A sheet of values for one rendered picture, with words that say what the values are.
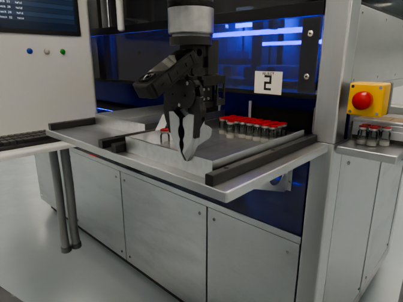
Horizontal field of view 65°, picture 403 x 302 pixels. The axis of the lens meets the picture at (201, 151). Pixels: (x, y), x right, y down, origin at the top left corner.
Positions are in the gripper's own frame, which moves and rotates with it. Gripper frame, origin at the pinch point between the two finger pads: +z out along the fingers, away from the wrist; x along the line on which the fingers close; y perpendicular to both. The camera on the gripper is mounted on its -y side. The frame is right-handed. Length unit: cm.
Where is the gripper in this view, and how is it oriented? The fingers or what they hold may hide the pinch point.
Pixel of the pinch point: (183, 154)
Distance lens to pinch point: 56.8
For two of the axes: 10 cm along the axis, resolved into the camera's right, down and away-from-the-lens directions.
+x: -7.3, -1.9, 6.5
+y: 6.8, -2.0, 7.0
